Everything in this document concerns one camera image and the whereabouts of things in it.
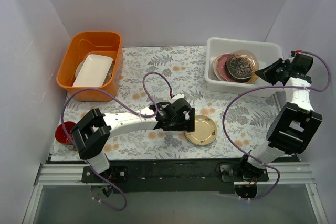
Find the cream gold-rimmed small plate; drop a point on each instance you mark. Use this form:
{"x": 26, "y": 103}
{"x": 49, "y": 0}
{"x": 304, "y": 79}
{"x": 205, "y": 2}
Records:
{"x": 205, "y": 131}

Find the black gold-rimmed bowl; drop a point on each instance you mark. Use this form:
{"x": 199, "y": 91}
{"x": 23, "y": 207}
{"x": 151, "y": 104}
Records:
{"x": 240, "y": 67}

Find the orange plastic bin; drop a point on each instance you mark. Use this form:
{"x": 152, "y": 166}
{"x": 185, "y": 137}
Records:
{"x": 106, "y": 43}

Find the red lacquer cup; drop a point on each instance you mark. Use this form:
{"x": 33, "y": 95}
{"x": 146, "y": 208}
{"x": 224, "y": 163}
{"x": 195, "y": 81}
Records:
{"x": 61, "y": 136}

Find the white ribbed soup plate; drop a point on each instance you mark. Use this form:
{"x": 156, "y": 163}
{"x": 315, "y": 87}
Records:
{"x": 212, "y": 71}

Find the dark pink scalloped plate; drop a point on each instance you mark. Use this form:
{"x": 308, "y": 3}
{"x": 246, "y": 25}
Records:
{"x": 219, "y": 68}

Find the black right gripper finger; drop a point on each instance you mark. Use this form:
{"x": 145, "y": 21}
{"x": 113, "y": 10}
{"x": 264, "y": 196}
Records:
{"x": 270, "y": 71}
{"x": 271, "y": 78}

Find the yellow woven bamboo tray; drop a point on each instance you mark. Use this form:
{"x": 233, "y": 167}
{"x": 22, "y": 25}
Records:
{"x": 253, "y": 79}

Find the round plate in orange bin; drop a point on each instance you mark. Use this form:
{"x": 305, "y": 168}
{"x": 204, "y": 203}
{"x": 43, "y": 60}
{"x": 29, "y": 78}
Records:
{"x": 108, "y": 76}

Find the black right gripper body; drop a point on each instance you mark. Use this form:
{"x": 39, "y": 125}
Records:
{"x": 274, "y": 71}

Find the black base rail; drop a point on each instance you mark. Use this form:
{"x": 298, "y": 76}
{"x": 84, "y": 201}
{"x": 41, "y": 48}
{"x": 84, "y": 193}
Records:
{"x": 181, "y": 175}

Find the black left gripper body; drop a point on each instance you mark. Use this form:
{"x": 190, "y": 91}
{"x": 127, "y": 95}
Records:
{"x": 189, "y": 120}

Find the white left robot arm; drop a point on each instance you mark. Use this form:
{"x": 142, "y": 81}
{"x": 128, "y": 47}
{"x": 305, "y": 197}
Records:
{"x": 91, "y": 133}

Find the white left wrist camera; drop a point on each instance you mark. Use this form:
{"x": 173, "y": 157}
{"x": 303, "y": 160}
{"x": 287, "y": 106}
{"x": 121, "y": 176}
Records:
{"x": 178, "y": 96}

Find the white plastic bin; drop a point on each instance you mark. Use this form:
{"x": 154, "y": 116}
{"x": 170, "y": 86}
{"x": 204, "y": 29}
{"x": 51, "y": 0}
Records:
{"x": 266, "y": 53}

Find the white rectangular dish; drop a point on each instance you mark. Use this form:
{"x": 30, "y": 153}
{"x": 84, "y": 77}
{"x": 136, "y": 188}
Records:
{"x": 93, "y": 71}

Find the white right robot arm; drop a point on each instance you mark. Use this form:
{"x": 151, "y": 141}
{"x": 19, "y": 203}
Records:
{"x": 297, "y": 122}

